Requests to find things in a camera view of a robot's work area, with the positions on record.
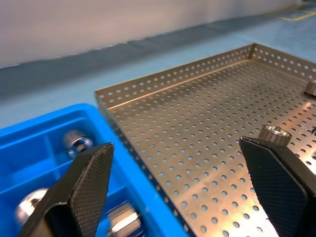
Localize knurled metal roller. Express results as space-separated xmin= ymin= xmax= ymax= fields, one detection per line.
xmin=62 ymin=129 xmax=94 ymax=158
xmin=105 ymin=202 xmax=144 ymax=237
xmin=14 ymin=187 xmax=50 ymax=227
xmin=258 ymin=124 xmax=293 ymax=147
xmin=303 ymin=80 xmax=316 ymax=98

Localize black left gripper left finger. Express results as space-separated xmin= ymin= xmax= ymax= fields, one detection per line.
xmin=16 ymin=142 xmax=115 ymax=237

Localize blue plastic divided tray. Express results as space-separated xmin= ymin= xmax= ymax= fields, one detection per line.
xmin=0 ymin=103 xmax=190 ymax=237

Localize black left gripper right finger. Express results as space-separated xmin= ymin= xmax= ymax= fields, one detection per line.
xmin=238 ymin=136 xmax=316 ymax=237

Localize perforated steel tray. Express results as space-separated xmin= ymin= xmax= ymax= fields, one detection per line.
xmin=94 ymin=42 xmax=316 ymax=237

